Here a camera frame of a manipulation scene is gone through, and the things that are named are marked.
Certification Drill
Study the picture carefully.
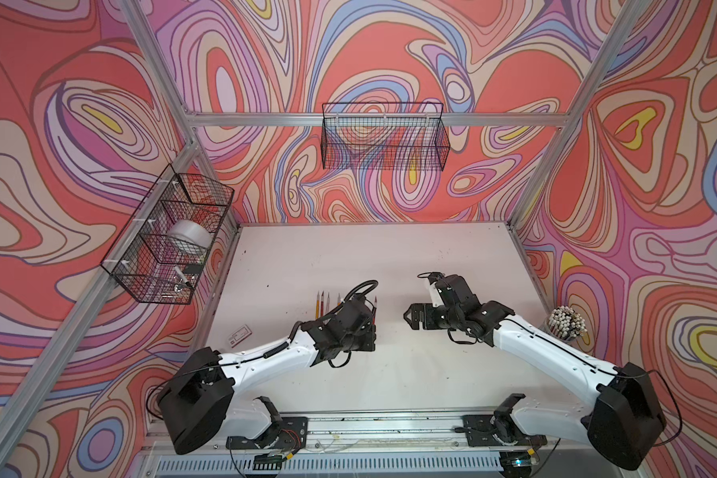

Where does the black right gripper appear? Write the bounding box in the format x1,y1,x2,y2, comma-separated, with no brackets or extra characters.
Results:
403,303,462,331

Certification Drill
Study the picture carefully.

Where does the red capped knife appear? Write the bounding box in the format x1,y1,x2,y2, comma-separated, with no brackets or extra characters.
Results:
372,296,378,326

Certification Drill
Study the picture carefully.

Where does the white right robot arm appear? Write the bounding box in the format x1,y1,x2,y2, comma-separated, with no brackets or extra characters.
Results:
404,272,666,471

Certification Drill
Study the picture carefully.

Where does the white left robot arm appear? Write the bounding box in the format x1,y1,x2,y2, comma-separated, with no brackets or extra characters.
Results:
157,294,376,455

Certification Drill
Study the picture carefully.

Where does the clear cup of craft knives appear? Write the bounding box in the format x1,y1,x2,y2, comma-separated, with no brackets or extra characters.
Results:
543,306,588,343

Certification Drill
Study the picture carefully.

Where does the small white red card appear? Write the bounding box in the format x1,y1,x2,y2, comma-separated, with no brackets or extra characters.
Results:
227,325,252,348

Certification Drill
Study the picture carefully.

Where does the white tape roll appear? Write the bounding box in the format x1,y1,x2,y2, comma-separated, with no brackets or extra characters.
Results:
167,219,212,256

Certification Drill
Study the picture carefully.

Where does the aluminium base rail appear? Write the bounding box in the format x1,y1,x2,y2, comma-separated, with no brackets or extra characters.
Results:
136,408,575,478

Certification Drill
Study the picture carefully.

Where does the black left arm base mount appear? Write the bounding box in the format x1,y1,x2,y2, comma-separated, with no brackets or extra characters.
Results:
221,396,309,453

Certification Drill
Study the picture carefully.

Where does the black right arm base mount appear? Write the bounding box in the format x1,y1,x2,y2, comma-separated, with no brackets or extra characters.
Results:
452,394,548,448

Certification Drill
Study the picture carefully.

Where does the black wire basket back wall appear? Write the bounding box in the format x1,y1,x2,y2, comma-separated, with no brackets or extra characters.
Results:
321,100,451,172

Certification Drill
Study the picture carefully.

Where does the black wire basket wall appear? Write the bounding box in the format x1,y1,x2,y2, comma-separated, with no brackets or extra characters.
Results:
321,100,451,172
101,165,235,305

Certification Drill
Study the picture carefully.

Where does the black wire basket left wall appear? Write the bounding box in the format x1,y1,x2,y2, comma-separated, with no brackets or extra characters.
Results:
101,165,235,305

